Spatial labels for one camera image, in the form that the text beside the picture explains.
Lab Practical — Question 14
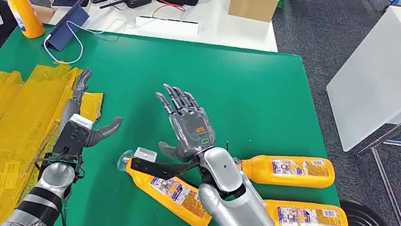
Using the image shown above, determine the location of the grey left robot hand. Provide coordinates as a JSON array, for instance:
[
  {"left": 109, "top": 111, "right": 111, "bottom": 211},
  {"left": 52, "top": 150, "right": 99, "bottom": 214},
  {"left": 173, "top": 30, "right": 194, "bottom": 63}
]
[{"left": 56, "top": 65, "right": 132, "bottom": 154}]

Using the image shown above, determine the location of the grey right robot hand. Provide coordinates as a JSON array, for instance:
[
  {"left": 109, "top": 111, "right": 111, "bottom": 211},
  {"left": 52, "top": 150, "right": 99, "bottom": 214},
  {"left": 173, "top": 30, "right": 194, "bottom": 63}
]
[{"left": 144, "top": 82, "right": 224, "bottom": 168}]

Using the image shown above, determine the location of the orange bottle with label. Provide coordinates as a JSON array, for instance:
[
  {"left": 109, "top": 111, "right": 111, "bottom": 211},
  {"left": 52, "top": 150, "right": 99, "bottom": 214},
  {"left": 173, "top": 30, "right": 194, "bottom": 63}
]
[
  {"left": 232, "top": 143, "right": 339, "bottom": 197},
  {"left": 108, "top": 148, "right": 222, "bottom": 226},
  {"left": 260, "top": 194, "right": 353, "bottom": 226}
]

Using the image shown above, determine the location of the smartphone with pale screen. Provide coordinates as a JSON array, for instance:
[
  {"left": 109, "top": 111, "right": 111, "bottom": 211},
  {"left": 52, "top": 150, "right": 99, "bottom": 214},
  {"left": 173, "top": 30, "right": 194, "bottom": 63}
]
[{"left": 50, "top": 0, "right": 90, "bottom": 14}]

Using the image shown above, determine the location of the blue tablet cover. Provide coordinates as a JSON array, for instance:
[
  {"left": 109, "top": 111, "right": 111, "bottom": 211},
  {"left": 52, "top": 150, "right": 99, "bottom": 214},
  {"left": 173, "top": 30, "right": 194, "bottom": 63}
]
[{"left": 45, "top": 0, "right": 93, "bottom": 56}]

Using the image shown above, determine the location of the green table board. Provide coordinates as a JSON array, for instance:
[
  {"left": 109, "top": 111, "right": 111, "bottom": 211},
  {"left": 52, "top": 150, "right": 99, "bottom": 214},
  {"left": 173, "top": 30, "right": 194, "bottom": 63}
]
[{"left": 0, "top": 2, "right": 391, "bottom": 226}]

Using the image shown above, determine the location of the white power strip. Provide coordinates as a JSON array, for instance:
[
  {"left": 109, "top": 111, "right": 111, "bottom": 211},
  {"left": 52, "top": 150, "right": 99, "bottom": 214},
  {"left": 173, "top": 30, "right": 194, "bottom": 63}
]
[{"left": 133, "top": 10, "right": 202, "bottom": 40}]

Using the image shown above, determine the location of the large white table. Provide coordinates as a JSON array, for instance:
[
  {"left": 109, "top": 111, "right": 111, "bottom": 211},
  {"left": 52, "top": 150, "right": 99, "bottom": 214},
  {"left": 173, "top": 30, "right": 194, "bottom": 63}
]
[{"left": 315, "top": 0, "right": 401, "bottom": 162}]

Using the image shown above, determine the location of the white charging cable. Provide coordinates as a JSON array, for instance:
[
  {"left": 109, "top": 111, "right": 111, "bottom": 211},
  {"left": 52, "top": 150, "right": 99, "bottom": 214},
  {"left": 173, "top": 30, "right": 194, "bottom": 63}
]
[{"left": 39, "top": 5, "right": 137, "bottom": 76}]

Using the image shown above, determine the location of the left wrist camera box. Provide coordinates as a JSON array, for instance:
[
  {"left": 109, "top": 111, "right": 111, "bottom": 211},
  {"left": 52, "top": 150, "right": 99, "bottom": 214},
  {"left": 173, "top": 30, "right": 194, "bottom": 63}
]
[{"left": 51, "top": 111, "right": 96, "bottom": 161}]

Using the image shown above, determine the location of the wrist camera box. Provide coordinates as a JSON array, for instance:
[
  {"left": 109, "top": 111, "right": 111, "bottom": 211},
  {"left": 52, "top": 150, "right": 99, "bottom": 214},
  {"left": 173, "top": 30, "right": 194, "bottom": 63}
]
[
  {"left": 128, "top": 145, "right": 202, "bottom": 187},
  {"left": 51, "top": 111, "right": 96, "bottom": 161}
]

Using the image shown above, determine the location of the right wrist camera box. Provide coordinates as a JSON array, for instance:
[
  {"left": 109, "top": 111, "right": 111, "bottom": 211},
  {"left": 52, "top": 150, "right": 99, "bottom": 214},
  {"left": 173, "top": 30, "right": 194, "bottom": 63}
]
[{"left": 128, "top": 145, "right": 202, "bottom": 187}]

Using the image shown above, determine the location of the red cable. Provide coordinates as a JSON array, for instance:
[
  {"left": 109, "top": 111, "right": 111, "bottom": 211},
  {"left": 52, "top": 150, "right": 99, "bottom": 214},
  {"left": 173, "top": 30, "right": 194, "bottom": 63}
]
[{"left": 151, "top": 0, "right": 188, "bottom": 23}]

